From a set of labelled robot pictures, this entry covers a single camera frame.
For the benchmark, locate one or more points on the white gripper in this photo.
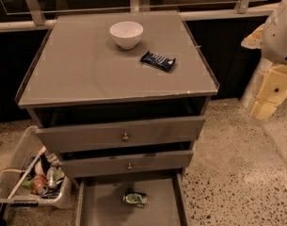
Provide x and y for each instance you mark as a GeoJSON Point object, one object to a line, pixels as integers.
{"type": "Point", "coordinates": [279, 38]}

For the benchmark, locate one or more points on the crushed green can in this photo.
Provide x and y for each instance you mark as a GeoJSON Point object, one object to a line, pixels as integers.
{"type": "Point", "coordinates": [135, 198]}

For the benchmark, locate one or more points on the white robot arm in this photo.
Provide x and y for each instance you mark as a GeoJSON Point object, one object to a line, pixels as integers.
{"type": "Point", "coordinates": [271, 39]}

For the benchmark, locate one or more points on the grey middle drawer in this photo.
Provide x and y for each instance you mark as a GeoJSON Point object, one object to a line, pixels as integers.
{"type": "Point", "coordinates": [126, 163]}

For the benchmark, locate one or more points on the grey drawer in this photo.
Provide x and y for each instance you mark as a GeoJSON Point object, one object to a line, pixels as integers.
{"type": "Point", "coordinates": [126, 163]}
{"type": "Point", "coordinates": [100, 200]}
{"type": "Point", "coordinates": [100, 136]}

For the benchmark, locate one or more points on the grey drawer cabinet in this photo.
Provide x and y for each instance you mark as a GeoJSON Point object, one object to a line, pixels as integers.
{"type": "Point", "coordinates": [83, 77]}

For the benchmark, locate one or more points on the grey bottom drawer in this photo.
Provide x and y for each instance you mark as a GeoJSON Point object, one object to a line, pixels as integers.
{"type": "Point", "coordinates": [100, 200]}

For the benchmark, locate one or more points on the grey top drawer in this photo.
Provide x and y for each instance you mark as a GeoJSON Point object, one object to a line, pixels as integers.
{"type": "Point", "coordinates": [100, 136]}

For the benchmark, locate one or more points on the silver can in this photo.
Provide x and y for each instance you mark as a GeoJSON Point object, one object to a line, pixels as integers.
{"type": "Point", "coordinates": [51, 178]}

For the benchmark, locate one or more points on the red soda can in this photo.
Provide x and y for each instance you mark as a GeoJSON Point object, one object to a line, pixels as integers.
{"type": "Point", "coordinates": [39, 185]}

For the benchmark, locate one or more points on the white diagonal pole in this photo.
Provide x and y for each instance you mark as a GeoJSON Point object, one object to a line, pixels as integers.
{"type": "Point", "coordinates": [254, 84]}

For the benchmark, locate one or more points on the blue snack bar wrapper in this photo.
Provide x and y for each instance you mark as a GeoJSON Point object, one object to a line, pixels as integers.
{"type": "Point", "coordinates": [158, 62]}

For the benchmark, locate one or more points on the white ceramic bowl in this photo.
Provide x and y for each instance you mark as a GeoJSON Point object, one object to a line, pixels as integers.
{"type": "Point", "coordinates": [126, 35]}

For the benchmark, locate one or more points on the wooden stick in bin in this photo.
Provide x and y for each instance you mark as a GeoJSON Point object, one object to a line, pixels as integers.
{"type": "Point", "coordinates": [30, 167]}

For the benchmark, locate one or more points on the clear plastic bin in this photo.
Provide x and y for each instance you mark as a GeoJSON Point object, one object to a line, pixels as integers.
{"type": "Point", "coordinates": [29, 146]}

